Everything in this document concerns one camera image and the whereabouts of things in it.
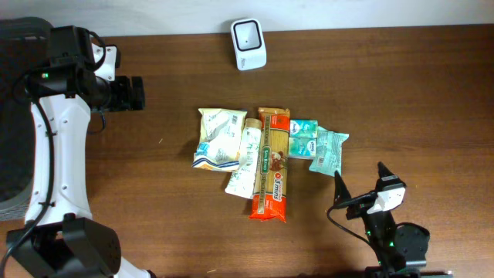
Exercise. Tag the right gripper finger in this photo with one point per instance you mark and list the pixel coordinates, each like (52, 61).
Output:
(341, 193)
(383, 171)

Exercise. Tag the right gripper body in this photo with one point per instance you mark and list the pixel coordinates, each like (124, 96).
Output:
(358, 210)

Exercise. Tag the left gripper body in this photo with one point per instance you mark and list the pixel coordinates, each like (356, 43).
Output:
(122, 95)

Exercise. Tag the green wet wipes pack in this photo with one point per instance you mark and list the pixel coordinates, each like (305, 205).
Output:
(328, 157)

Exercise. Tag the Kleenex tissue pack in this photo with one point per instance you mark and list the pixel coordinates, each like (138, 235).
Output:
(303, 128)
(302, 148)

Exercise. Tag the orange spaghetti packet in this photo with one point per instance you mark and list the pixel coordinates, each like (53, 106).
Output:
(269, 194)

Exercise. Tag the white tube with bamboo print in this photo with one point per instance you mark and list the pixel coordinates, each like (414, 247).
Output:
(242, 180)

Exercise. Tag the cream snack bag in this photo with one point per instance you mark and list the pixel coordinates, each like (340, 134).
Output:
(220, 137)

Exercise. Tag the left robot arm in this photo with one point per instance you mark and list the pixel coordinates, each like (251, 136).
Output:
(60, 237)

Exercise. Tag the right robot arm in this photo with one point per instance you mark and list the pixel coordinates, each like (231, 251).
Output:
(400, 248)

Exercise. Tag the white barcode scanner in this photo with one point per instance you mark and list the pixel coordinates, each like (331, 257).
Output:
(249, 44)

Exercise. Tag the grey plastic mesh basket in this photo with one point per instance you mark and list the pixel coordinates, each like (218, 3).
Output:
(23, 46)

